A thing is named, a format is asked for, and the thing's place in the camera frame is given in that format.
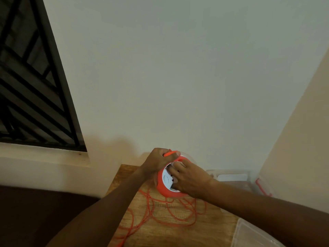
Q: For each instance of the person's right hand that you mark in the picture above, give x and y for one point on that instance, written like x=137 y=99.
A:
x=192 y=181

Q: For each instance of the person's left hand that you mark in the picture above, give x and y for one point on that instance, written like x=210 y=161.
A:
x=155 y=162

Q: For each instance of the clear plastic storage box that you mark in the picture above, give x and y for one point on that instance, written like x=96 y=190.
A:
x=231 y=176

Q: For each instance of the person's left forearm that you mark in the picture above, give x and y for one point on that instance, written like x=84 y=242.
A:
x=102 y=216

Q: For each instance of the person's right forearm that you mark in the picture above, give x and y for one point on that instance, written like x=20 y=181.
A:
x=270 y=216

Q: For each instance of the clear plastic box lid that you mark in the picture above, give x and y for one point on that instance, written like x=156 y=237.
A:
x=246 y=236

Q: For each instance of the beige cabinet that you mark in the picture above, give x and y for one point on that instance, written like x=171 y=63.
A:
x=303 y=151

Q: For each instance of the dark brown mattress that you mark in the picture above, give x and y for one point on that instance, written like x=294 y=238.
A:
x=38 y=218

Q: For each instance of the black metal window grille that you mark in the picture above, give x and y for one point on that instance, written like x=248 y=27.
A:
x=30 y=87

